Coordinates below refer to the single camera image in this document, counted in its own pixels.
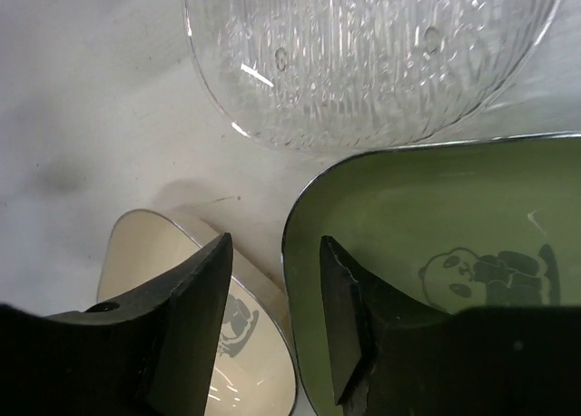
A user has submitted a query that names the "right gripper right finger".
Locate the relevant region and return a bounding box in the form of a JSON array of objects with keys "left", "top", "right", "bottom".
[{"left": 320, "top": 236, "right": 580, "bottom": 415}]

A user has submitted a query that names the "clear plastic dish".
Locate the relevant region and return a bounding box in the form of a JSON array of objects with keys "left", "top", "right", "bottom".
[{"left": 183, "top": 0, "right": 562, "bottom": 150}]

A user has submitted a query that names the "green panda square dish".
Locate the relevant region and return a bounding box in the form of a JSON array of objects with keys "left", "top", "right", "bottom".
[{"left": 281, "top": 134, "right": 580, "bottom": 415}]

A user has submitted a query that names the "cream panda square dish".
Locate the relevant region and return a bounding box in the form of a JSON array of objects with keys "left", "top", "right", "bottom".
[{"left": 96, "top": 209, "right": 297, "bottom": 415}]

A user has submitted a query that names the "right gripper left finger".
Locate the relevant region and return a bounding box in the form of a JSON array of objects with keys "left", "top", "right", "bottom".
[{"left": 1, "top": 233, "right": 233, "bottom": 415}]

